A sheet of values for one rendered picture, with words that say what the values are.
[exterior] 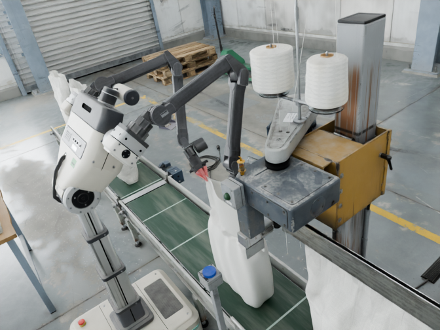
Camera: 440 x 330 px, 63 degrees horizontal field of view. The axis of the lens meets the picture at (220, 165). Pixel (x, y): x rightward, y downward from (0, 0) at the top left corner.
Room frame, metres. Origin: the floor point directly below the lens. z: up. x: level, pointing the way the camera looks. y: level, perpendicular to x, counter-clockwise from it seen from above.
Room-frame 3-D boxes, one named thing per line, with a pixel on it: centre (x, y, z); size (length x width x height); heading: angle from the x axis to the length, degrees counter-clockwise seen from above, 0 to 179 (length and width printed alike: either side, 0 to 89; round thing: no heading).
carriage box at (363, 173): (1.22, -0.48, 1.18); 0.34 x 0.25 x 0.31; 122
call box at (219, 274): (1.10, 0.12, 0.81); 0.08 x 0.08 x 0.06; 32
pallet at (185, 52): (7.08, 0.44, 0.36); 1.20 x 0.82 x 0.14; 118
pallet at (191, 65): (7.12, 0.41, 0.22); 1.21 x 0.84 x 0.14; 122
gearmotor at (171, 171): (2.82, 0.48, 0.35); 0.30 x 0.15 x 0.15; 32
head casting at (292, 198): (1.01, -0.21, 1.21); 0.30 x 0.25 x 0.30; 32
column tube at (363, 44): (1.27, -0.57, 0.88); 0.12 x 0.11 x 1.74; 122
